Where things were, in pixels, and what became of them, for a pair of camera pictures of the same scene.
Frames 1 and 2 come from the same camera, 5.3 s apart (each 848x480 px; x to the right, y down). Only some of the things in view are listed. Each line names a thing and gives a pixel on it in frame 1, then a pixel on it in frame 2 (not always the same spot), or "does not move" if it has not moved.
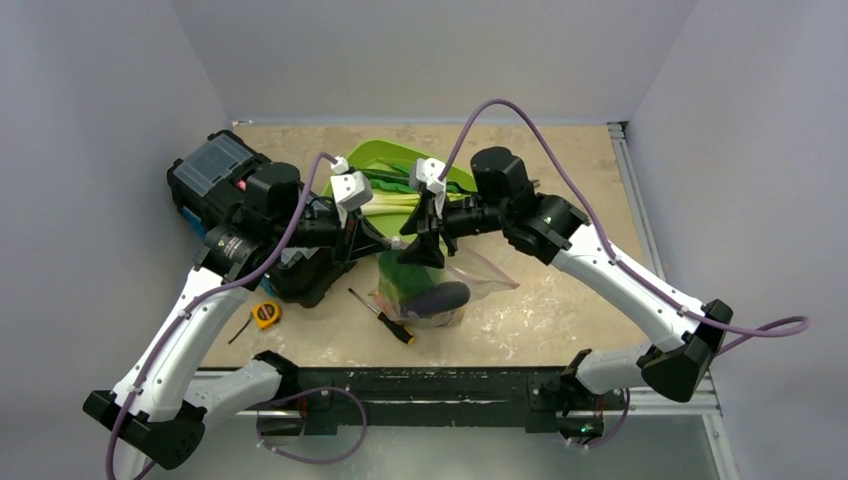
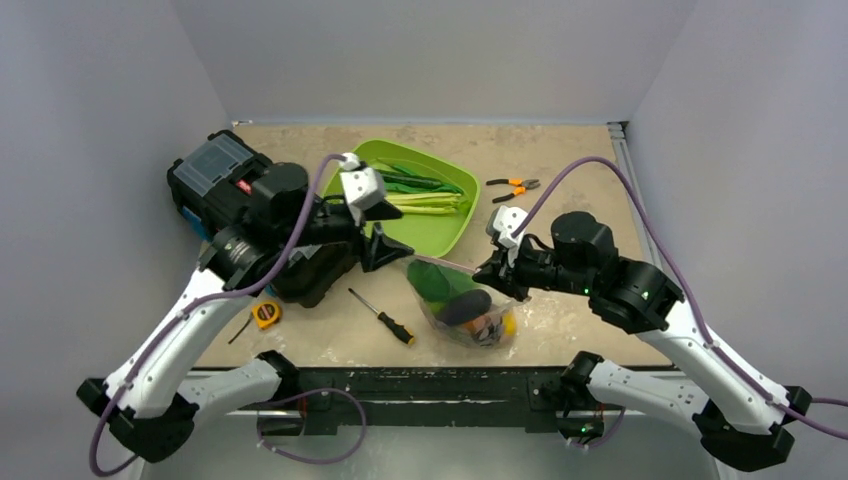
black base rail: x=538 y=397 does not move
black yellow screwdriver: x=388 y=322 does not move
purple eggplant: x=443 y=297 → x=464 y=306
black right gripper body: x=436 y=221 → x=505 y=270
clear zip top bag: x=423 y=297 → x=461 y=307
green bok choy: x=398 y=280 → x=436 y=284
